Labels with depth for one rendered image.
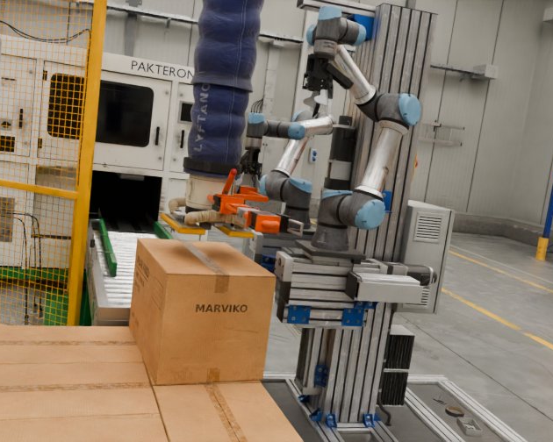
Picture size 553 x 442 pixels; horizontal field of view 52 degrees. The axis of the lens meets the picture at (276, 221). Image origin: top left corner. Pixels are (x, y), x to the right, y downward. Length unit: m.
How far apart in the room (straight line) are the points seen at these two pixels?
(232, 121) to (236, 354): 0.85
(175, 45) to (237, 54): 9.41
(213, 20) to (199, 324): 1.08
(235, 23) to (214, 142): 0.43
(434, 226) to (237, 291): 0.96
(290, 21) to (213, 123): 9.96
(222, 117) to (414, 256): 1.02
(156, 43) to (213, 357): 9.79
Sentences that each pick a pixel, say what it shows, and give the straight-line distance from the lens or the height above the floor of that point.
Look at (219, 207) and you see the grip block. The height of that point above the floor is 1.17.
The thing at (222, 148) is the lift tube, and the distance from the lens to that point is 2.13.
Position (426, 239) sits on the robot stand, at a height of 1.09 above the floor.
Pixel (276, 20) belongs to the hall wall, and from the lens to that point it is 11.96.
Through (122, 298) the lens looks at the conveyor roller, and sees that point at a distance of 3.07.
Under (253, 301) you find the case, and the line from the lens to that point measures 2.07.
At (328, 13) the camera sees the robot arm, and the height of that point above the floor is 1.85.
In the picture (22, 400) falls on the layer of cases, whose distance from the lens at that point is 1.98.
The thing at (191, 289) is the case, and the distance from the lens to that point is 1.98.
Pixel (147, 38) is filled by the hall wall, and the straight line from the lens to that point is 11.53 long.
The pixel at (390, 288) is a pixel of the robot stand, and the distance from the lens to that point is 2.21.
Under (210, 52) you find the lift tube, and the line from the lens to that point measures 2.15.
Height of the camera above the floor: 1.41
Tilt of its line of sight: 7 degrees down
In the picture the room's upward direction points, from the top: 7 degrees clockwise
